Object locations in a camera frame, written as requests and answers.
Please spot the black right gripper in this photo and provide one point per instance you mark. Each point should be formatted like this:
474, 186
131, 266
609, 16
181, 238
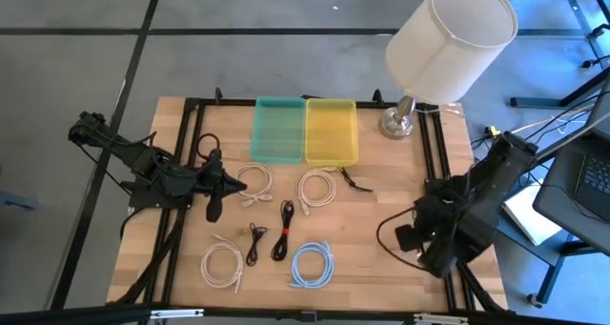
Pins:
438, 256

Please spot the yellow plastic bin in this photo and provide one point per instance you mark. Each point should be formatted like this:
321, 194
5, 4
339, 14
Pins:
332, 132

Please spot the yellow plug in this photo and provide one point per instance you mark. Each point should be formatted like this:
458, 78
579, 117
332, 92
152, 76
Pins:
493, 131

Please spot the black metal floor stand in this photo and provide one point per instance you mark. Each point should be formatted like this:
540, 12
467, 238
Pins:
538, 99

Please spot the white book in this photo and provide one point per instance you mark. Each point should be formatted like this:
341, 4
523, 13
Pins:
529, 220

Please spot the table lamp with white shade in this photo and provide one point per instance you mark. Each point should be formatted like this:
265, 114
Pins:
448, 39

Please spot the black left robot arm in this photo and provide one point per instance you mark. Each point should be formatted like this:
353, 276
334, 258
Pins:
143, 160

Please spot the silver metal bracket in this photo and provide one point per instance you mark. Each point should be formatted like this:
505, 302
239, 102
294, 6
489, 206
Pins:
441, 319
176, 313

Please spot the black aluminium table frame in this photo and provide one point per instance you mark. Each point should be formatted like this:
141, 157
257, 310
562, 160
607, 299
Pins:
267, 315

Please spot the grey rolling cart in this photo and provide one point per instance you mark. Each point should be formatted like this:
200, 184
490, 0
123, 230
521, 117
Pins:
557, 201

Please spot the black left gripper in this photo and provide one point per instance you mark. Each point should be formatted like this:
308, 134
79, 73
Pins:
214, 191

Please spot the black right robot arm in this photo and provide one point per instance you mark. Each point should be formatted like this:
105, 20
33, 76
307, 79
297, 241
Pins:
500, 168

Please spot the dark laptop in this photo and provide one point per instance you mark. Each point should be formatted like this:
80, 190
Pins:
595, 177

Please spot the teal plastic bin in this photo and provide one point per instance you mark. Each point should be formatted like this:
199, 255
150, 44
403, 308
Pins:
278, 129

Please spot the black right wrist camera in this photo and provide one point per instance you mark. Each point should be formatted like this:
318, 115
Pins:
405, 237

